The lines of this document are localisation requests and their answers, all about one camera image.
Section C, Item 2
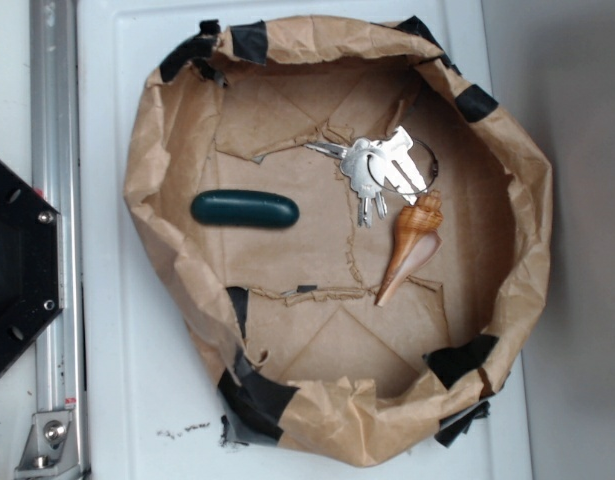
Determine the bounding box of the dark green plastic pickle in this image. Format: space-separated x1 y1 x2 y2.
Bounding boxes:
190 189 300 229

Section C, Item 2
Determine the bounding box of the brown paper bag bin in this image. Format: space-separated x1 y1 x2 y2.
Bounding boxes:
124 16 553 467

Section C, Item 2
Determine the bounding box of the silver key large head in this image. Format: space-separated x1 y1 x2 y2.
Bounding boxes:
340 138 387 228

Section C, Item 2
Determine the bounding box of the silver key pointing left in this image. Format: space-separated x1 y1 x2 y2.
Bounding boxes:
305 142 349 160

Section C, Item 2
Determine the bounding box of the brown spiral seashell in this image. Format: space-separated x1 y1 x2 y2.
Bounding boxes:
375 190 444 307

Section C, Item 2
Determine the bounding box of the silver key upper right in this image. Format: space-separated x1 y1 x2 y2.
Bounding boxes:
377 126 427 205

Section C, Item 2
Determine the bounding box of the white plastic tray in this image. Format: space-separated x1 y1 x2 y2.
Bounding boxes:
77 1 532 479

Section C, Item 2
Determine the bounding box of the thin metal key ring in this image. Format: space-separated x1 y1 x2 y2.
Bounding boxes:
365 138 443 196

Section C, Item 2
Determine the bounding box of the aluminium extrusion rail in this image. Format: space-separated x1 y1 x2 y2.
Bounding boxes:
30 1 91 479

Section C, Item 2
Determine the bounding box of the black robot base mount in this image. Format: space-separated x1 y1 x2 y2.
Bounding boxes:
0 160 62 378

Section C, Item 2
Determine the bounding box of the metal corner bracket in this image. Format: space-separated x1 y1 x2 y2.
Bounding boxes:
14 410 78 479

